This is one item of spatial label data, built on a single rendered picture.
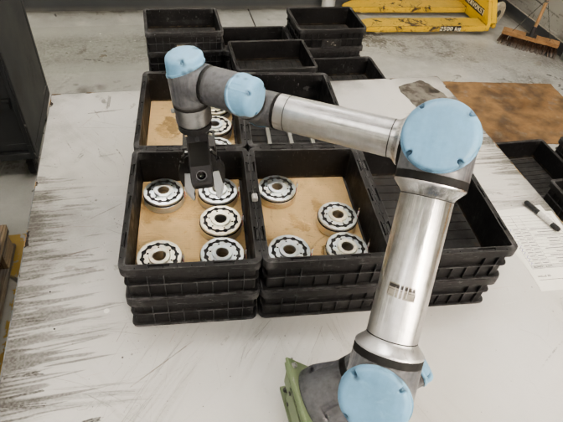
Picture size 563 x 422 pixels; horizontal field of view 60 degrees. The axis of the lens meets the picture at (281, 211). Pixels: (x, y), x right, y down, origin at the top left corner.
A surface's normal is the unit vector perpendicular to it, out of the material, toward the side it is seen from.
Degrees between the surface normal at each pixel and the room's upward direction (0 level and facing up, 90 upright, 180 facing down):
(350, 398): 57
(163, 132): 0
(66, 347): 0
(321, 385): 23
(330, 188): 0
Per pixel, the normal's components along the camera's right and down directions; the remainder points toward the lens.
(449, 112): -0.31, -0.14
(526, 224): 0.08, -0.70
